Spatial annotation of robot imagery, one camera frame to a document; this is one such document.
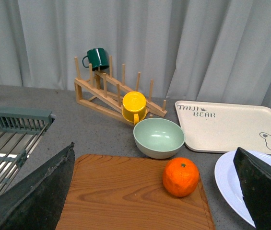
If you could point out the green sink drying rack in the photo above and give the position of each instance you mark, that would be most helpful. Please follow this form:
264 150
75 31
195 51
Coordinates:
21 129

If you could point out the beige bear tray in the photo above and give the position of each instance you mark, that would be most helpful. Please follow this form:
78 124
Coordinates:
223 127

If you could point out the green bowl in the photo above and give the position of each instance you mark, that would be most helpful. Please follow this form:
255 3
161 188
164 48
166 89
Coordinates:
158 138

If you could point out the dark green mug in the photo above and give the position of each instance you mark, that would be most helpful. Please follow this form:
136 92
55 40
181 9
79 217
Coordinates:
97 57

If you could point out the wooden cutting board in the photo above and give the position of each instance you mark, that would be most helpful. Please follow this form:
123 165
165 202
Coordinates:
127 193

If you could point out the grey curtain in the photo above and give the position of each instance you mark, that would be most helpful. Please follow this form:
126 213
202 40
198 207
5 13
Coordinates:
203 50

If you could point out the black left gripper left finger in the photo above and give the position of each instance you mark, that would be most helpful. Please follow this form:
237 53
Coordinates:
37 201

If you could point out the wooden dish rack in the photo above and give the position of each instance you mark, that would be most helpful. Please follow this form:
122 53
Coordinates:
102 92

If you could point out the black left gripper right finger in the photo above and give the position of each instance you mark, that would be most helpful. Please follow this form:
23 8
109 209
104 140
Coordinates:
255 181

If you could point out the yellow mug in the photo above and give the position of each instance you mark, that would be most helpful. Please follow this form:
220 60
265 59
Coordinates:
134 107

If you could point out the orange fruit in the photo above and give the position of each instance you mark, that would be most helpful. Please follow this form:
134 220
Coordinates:
180 177

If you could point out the white round plate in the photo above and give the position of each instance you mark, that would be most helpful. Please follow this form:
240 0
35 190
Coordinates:
228 183

